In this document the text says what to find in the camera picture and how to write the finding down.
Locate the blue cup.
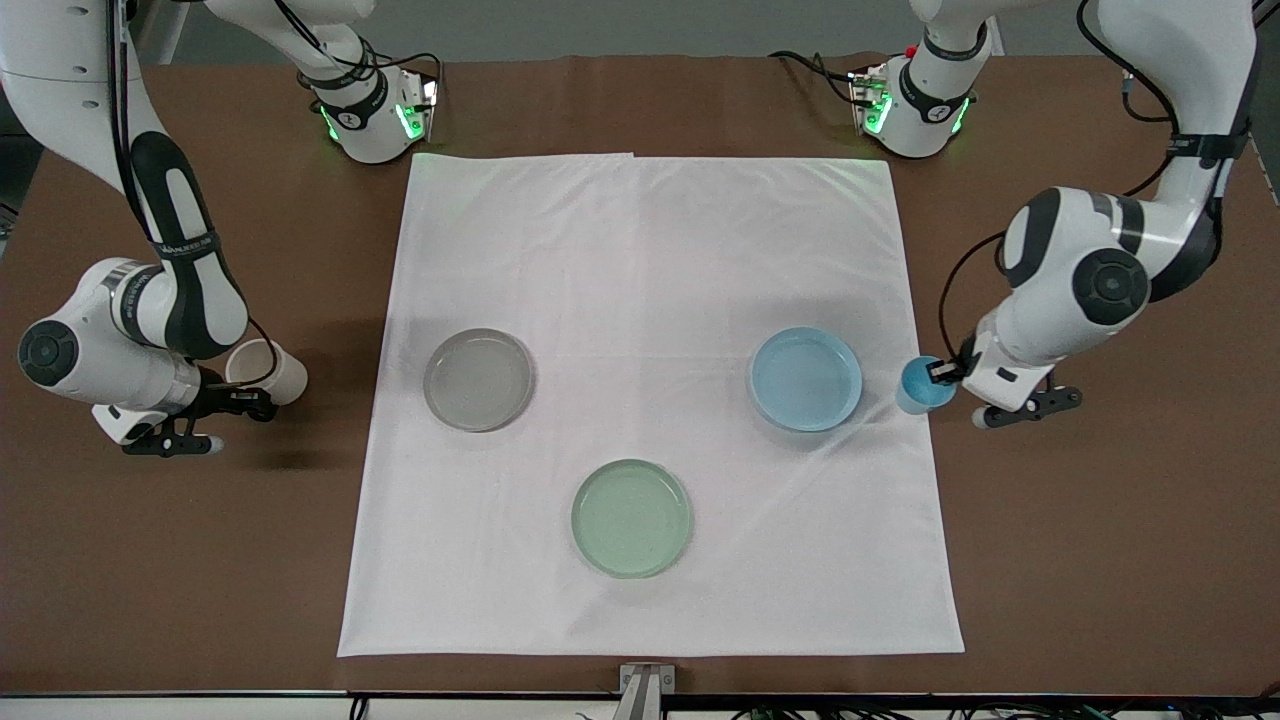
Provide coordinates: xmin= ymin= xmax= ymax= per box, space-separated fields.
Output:
xmin=895 ymin=355 xmax=959 ymax=416

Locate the white mug with black handle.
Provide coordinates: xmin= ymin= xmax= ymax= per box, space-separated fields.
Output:
xmin=225 ymin=339 xmax=310 ymax=422

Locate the blue plate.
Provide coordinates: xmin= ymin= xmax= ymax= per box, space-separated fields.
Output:
xmin=749 ymin=326 xmax=864 ymax=433

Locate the gray plate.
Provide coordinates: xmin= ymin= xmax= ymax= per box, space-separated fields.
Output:
xmin=422 ymin=327 xmax=536 ymax=434

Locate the green plate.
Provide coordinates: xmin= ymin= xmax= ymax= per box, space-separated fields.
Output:
xmin=570 ymin=458 xmax=694 ymax=580

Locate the white cloth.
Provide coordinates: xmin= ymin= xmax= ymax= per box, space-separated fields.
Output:
xmin=336 ymin=152 xmax=966 ymax=659

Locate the black left arm base cable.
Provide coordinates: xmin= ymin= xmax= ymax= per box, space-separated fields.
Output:
xmin=767 ymin=50 xmax=863 ymax=109

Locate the black arm base cable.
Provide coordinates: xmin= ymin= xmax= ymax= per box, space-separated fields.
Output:
xmin=355 ymin=30 xmax=444 ymax=111
xmin=767 ymin=50 xmax=863 ymax=109

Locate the black right arm base cable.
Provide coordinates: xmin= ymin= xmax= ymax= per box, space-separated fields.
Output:
xmin=355 ymin=30 xmax=444 ymax=111

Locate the metal table edge bracket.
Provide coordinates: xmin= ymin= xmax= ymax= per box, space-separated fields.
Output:
xmin=618 ymin=662 xmax=676 ymax=720

